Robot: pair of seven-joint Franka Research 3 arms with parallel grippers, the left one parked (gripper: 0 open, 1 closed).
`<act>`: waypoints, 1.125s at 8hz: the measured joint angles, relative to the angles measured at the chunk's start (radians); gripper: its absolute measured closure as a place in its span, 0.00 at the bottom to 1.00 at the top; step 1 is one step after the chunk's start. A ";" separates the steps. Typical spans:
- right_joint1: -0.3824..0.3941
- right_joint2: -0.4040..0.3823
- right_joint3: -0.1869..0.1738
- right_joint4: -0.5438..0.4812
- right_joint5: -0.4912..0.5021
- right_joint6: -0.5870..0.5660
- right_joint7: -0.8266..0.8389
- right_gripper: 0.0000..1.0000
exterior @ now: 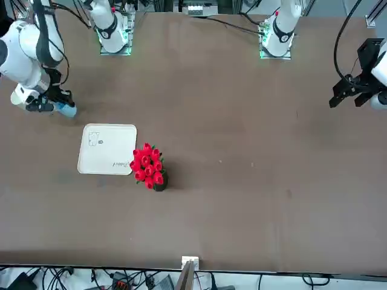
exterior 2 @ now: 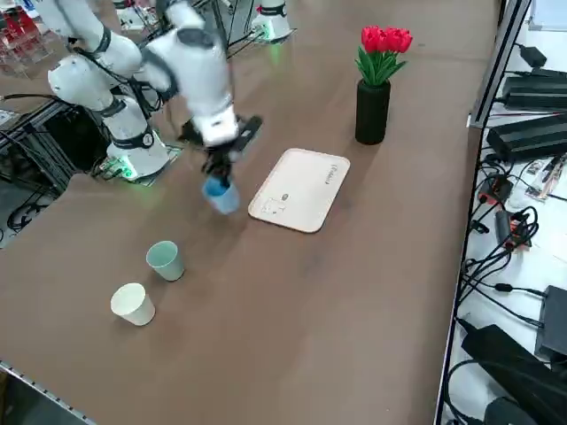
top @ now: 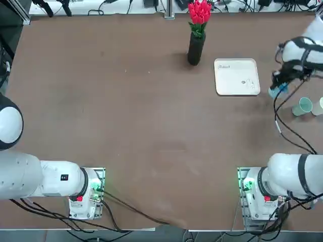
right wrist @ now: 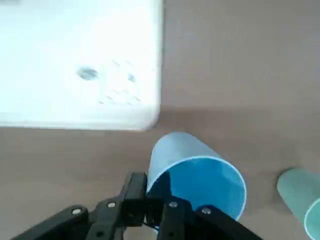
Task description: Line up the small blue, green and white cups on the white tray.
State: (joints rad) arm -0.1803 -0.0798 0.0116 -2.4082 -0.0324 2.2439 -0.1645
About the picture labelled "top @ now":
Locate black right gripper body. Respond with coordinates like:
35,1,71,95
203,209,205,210
279,60,311,82

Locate small blue cup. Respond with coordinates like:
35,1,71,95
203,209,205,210
268,84,289,100

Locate small green cup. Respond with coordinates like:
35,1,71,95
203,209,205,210
292,97,313,116

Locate small white cup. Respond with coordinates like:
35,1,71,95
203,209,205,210
311,97,323,116

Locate white tray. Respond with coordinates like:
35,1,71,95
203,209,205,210
213,58,261,96

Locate black cylindrical vase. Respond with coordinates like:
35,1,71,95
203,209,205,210
187,32,206,66

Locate red tulip bouquet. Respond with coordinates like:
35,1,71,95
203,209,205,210
187,0,212,39

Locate aluminium frame profile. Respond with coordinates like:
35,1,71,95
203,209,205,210
7,0,31,26

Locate black cable with white label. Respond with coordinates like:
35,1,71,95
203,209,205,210
274,75,317,155

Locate aluminium frame post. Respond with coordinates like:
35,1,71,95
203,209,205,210
164,0,176,20

